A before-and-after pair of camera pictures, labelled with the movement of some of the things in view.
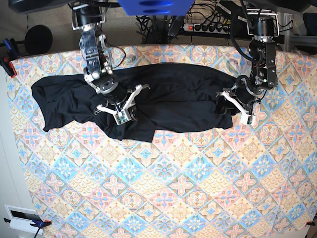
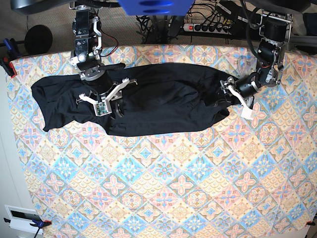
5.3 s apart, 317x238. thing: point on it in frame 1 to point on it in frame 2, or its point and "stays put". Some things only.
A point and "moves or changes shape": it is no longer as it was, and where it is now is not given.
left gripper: x=126 y=110 to x=103 y=107
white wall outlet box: x=21 y=218 stays put
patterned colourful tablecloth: x=257 y=181 stays put
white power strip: x=207 y=28 stays put
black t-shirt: x=180 y=97 moves or changes shape
